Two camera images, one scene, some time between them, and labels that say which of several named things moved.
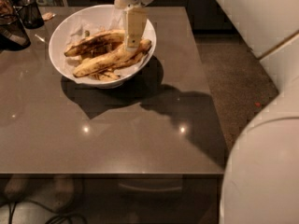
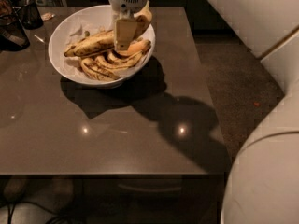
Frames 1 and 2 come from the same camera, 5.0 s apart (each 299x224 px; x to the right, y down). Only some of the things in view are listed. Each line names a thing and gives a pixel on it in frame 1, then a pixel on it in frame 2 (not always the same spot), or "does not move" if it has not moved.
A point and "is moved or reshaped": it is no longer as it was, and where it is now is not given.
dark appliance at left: x=13 y=36 does not move
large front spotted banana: x=100 y=62 is moved or reshaped
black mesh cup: x=30 y=14 does not move
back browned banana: x=97 y=45 does not move
